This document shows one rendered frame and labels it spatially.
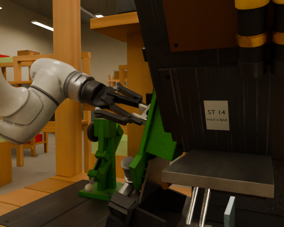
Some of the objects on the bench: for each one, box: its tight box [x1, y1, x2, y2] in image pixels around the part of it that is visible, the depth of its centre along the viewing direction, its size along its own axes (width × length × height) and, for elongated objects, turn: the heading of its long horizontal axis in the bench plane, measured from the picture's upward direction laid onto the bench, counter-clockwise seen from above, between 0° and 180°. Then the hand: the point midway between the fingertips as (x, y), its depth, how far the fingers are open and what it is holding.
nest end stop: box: [108, 202, 128, 220], centre depth 68 cm, size 4×7×6 cm
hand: (147, 116), depth 73 cm, fingers closed on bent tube, 3 cm apart
